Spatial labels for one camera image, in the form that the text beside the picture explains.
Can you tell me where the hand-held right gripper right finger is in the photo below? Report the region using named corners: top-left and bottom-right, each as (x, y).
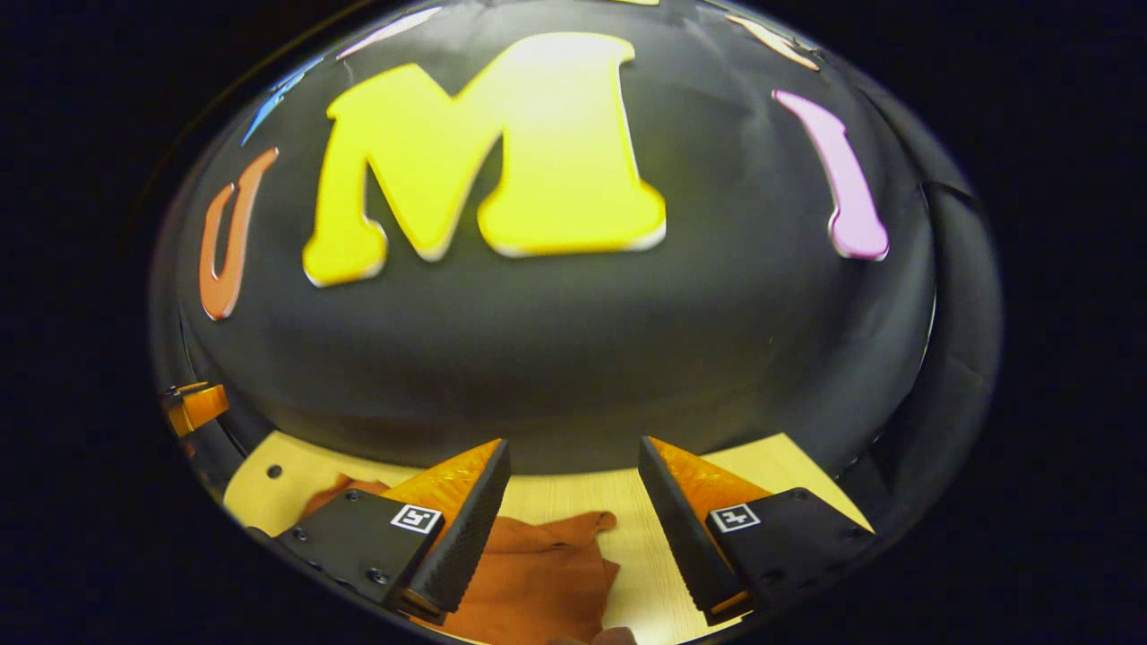
top-left (638, 436), bottom-right (877, 626)

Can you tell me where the black backdrop cloth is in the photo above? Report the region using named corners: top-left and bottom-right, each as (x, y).
top-left (148, 0), bottom-right (1005, 538)

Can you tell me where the orange button shirt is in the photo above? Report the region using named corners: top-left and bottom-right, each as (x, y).
top-left (300, 475), bottom-right (621, 645)

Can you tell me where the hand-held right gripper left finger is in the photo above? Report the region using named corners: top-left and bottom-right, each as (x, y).
top-left (273, 437), bottom-right (513, 626)

